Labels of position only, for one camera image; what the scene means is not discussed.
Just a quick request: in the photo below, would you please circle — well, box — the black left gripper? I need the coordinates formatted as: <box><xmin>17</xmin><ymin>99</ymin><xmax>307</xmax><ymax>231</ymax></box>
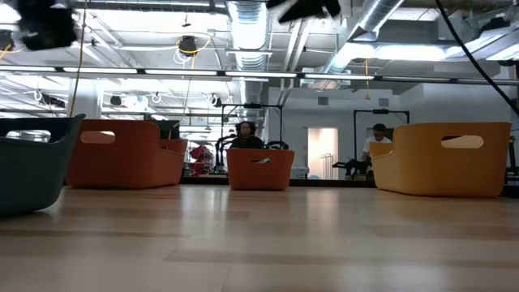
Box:
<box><xmin>15</xmin><ymin>0</ymin><xmax>79</xmax><ymax>52</ymax></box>

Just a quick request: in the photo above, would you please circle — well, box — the small orange plastic bin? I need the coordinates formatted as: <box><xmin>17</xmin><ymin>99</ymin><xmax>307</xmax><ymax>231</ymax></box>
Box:
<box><xmin>225</xmin><ymin>148</ymin><xmax>296</xmax><ymax>191</ymax></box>

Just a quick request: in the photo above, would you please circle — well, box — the black ceiling cord reel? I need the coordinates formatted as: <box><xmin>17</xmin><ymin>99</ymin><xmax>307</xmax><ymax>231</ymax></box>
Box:
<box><xmin>178</xmin><ymin>35</ymin><xmax>199</xmax><ymax>56</ymax></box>
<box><xmin>0</xmin><ymin>30</ymin><xmax>16</xmax><ymax>52</ymax></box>

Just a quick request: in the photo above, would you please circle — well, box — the black background stand frame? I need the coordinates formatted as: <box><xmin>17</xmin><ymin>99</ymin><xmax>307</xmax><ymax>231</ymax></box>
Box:
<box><xmin>353</xmin><ymin>108</ymin><xmax>410</xmax><ymax>161</ymax></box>
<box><xmin>221</xmin><ymin>103</ymin><xmax>284</xmax><ymax>149</ymax></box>

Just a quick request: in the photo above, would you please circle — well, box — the red background object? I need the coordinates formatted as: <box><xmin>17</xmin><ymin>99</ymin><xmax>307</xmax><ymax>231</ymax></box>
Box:
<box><xmin>189</xmin><ymin>144</ymin><xmax>215</xmax><ymax>177</ymax></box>

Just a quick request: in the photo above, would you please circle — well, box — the person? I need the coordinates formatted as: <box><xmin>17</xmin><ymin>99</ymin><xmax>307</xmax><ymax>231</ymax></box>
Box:
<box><xmin>360</xmin><ymin>123</ymin><xmax>393</xmax><ymax>171</ymax></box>
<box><xmin>229</xmin><ymin>120</ymin><xmax>265</xmax><ymax>150</ymax></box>

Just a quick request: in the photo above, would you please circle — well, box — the teal plastic bin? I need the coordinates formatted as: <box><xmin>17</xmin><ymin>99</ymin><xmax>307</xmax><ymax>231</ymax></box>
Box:
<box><xmin>0</xmin><ymin>113</ymin><xmax>86</xmax><ymax>218</ymax></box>

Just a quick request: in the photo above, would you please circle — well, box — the long overhead light bar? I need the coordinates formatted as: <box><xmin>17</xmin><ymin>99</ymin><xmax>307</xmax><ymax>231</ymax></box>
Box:
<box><xmin>0</xmin><ymin>64</ymin><xmax>519</xmax><ymax>87</ymax></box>

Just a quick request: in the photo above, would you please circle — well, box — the yellow hanging cord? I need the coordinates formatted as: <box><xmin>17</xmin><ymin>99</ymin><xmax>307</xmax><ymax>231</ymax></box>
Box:
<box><xmin>67</xmin><ymin>0</ymin><xmax>88</xmax><ymax>118</ymax></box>
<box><xmin>363</xmin><ymin>58</ymin><xmax>372</xmax><ymax>101</ymax></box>

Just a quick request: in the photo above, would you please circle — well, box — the large orange plastic bin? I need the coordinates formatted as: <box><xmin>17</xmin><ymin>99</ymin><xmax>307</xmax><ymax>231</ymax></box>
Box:
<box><xmin>66</xmin><ymin>118</ymin><xmax>190</xmax><ymax>190</ymax></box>

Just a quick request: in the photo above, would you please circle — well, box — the yellow plastic bin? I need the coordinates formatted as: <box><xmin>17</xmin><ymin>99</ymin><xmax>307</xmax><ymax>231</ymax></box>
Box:
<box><xmin>368</xmin><ymin>121</ymin><xmax>513</xmax><ymax>199</ymax></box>

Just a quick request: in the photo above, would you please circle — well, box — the black hanging cable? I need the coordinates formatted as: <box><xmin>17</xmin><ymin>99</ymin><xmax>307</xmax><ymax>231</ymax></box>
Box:
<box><xmin>434</xmin><ymin>0</ymin><xmax>519</xmax><ymax>117</ymax></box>

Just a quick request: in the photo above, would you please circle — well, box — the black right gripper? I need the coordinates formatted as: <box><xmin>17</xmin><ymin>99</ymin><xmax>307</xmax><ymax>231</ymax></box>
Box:
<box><xmin>265</xmin><ymin>0</ymin><xmax>342</xmax><ymax>24</ymax></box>

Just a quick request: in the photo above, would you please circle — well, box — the black background monitor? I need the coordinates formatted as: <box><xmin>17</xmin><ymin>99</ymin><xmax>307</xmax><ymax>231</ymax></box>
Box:
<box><xmin>152</xmin><ymin>119</ymin><xmax>182</xmax><ymax>141</ymax></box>

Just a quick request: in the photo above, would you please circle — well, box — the black aluminium table frame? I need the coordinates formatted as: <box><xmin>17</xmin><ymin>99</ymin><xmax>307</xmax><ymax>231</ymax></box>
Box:
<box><xmin>180</xmin><ymin>174</ymin><xmax>519</xmax><ymax>199</ymax></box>

